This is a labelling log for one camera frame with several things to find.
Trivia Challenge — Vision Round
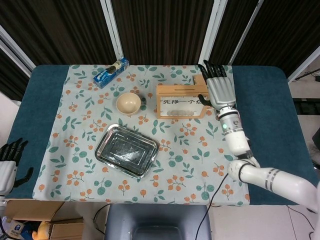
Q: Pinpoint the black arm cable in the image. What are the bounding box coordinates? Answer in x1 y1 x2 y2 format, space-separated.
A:
196 171 230 240

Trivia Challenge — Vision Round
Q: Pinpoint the teal blue table cover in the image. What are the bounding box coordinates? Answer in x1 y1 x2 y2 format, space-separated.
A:
4 64 312 207

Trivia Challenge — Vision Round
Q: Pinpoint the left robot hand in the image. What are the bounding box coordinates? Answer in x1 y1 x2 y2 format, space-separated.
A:
0 137 35 197

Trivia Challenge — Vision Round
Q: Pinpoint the kraft spiral notebook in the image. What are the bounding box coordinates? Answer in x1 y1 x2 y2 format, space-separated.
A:
191 73 209 87

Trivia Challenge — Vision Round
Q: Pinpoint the blue cookie box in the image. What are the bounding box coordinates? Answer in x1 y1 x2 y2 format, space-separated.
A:
92 56 130 89

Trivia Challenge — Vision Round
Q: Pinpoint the stainless steel tray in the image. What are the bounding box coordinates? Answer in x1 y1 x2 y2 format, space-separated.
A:
94 123 161 179

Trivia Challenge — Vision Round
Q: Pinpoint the wooden framed coin box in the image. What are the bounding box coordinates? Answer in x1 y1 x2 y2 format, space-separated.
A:
156 84 216 120

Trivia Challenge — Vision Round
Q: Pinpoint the dark folding screen panel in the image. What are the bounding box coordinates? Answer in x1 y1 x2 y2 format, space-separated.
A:
229 0 320 81
207 0 264 66
107 0 227 66
0 0 121 71
0 42 31 101

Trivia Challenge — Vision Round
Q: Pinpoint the beige bowl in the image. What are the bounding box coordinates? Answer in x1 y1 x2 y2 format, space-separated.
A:
115 92 142 116

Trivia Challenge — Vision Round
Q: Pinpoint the blue package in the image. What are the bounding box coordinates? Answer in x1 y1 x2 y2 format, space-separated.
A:
9 221 33 238

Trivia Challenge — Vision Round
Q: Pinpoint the floral tablecloth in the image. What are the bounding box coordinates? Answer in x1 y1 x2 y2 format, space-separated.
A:
32 64 251 207

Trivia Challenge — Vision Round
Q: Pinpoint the cardboard box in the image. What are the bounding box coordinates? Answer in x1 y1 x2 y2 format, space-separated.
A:
4 199 85 240

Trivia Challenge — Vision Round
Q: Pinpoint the yellow duck toy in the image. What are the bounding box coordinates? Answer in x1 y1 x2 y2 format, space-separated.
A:
32 221 55 240

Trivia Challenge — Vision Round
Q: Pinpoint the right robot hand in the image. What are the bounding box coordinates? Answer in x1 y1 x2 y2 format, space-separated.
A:
198 59 237 110

